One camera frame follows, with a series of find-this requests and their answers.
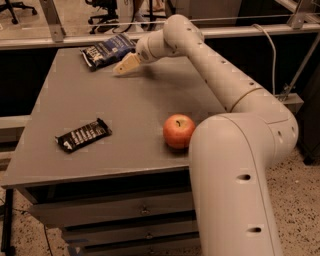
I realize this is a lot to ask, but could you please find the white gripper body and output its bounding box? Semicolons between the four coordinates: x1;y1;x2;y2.
136;30;177;63

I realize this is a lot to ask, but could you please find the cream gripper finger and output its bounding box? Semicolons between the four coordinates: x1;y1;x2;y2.
113;53;140;75

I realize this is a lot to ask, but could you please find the blue chip bag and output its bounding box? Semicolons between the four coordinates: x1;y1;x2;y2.
81;33;136;71

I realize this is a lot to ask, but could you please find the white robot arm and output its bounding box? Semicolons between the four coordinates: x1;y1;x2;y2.
114;15;299;256

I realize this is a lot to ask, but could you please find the black office chair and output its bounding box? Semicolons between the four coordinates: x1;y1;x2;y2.
85;0;118;34
0;0;38;25

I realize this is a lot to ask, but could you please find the black candy bar wrapper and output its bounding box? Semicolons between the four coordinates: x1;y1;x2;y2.
55;118;112;153

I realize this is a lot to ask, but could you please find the red apple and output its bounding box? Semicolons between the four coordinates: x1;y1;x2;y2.
163;114;196;149

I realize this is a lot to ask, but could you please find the grey drawer cabinet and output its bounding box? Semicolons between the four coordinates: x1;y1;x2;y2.
2;49;224;256

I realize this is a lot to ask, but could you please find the black stand leg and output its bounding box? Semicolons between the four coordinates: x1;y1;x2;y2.
0;189;15;256

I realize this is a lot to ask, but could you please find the white cable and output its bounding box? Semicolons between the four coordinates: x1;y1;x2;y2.
251;23;278;96

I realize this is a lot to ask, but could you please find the metal railing frame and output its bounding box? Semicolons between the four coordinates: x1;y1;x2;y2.
0;0;320;50

